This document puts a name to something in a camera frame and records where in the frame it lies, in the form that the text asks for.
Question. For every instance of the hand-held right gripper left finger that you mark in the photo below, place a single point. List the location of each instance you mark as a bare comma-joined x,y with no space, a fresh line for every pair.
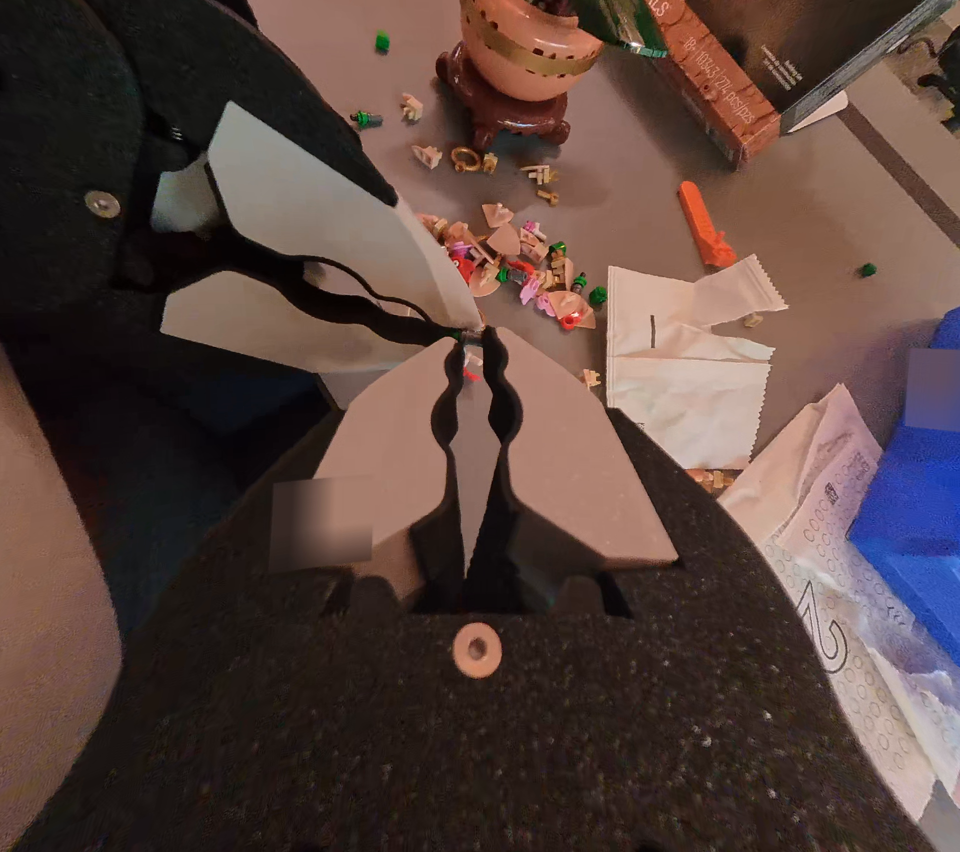
379,432

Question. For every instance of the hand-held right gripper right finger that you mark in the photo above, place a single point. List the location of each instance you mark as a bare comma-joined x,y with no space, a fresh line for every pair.
577,470

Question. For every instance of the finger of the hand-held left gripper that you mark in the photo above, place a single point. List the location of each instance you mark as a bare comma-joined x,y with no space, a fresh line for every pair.
255,323
315,200

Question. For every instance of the grey desk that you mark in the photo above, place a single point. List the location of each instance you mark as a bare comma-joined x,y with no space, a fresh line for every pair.
810,230

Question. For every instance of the green and grey pin brick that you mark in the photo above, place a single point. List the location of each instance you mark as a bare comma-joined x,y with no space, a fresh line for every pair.
365,117

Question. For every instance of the plain white paper bag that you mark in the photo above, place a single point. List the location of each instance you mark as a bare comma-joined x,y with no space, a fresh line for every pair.
675,372

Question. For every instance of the pile of small toy bricks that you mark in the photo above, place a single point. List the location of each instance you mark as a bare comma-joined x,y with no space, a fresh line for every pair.
517,267

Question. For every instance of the small gold toy brick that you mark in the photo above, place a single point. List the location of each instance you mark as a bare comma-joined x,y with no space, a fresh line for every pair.
540,175
548,196

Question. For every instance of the white paper bag printed label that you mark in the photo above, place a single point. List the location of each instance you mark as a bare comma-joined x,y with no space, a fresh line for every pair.
817,462

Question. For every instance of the brick-built potted orchid plant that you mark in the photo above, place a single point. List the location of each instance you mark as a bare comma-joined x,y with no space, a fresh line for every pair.
525,20

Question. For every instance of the orange brick separator tool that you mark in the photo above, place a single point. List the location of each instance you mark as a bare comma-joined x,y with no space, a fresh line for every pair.
705,222

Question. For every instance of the clear numbered plastic bags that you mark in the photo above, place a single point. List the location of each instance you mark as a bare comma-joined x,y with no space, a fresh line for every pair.
847,642

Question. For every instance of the blue plastic bin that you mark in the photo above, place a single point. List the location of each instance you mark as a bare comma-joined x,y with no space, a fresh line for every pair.
915,530

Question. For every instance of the black office chair base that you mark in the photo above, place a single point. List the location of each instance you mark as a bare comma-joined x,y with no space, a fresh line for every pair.
937,69

